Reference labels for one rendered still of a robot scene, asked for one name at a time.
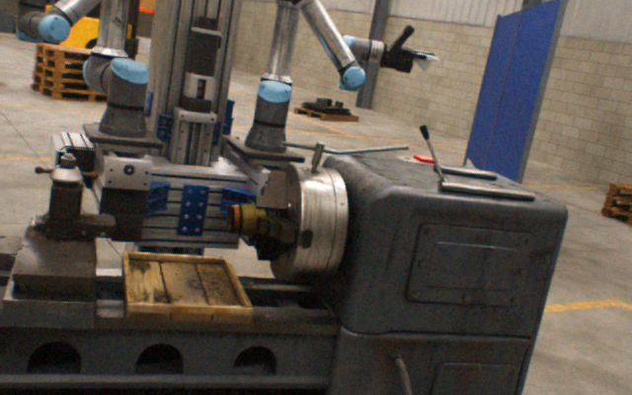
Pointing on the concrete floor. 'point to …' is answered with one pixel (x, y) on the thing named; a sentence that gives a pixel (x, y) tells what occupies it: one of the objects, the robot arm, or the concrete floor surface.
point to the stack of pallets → (53, 71)
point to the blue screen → (514, 88)
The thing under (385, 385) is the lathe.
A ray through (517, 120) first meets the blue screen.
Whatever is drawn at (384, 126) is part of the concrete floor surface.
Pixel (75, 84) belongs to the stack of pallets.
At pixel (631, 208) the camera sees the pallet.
